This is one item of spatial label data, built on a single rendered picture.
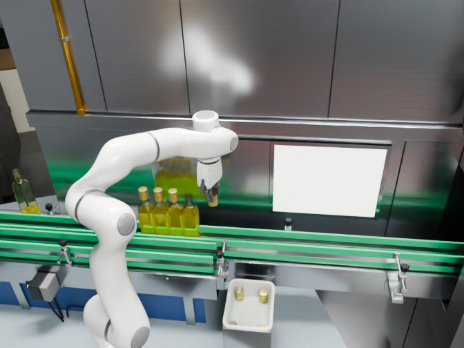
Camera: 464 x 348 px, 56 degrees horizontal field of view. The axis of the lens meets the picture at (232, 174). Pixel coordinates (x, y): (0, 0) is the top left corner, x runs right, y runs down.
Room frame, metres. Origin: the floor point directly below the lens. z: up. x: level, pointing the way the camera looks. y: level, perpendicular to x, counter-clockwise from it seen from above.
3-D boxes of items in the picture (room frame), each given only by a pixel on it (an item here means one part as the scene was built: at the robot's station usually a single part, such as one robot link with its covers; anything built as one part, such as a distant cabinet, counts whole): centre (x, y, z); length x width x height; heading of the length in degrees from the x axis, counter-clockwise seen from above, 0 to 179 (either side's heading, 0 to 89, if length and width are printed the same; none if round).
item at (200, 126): (1.28, 0.07, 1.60); 0.09 x 0.08 x 0.13; 51
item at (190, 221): (1.32, 0.17, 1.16); 0.06 x 0.06 x 0.21; 81
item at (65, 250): (1.22, 0.65, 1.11); 0.07 x 0.04 x 0.13; 171
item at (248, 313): (1.06, -0.05, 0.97); 0.22 x 0.17 x 0.09; 171
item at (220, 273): (1.18, 0.05, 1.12); 0.17 x 0.03 x 0.12; 171
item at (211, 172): (1.28, 0.08, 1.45); 0.10 x 0.07 x 0.11; 149
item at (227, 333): (1.09, -0.05, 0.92); 0.27 x 0.17 x 0.15; 171
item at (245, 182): (1.42, -0.13, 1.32); 0.90 x 0.03 x 0.34; 81
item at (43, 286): (1.22, 0.76, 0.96); 0.08 x 0.08 x 0.08; 81
